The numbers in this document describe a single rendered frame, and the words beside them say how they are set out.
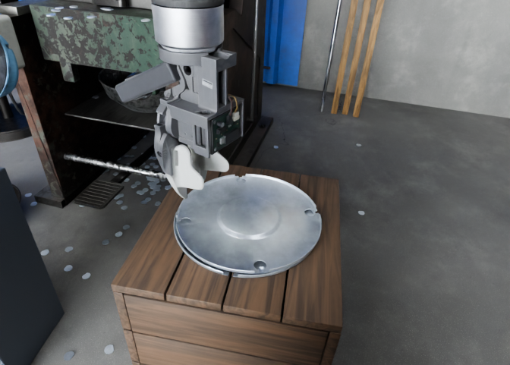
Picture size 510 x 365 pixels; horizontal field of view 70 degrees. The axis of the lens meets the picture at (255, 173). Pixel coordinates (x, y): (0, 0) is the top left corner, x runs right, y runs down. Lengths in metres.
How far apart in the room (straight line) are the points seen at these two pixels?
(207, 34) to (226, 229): 0.41
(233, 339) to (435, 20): 1.98
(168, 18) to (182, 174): 0.20
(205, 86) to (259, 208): 0.39
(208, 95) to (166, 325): 0.43
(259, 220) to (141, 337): 0.31
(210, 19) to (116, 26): 0.68
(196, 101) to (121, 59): 0.66
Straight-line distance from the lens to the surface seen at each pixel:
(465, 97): 2.46
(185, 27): 0.39
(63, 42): 1.18
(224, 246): 0.68
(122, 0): 1.11
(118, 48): 1.08
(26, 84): 1.25
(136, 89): 0.48
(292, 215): 0.75
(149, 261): 0.68
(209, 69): 0.40
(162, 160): 0.47
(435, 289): 1.22
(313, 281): 0.65
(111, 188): 1.19
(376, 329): 1.07
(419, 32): 2.31
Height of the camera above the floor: 0.85
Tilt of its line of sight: 34 degrees down
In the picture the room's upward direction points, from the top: 3 degrees clockwise
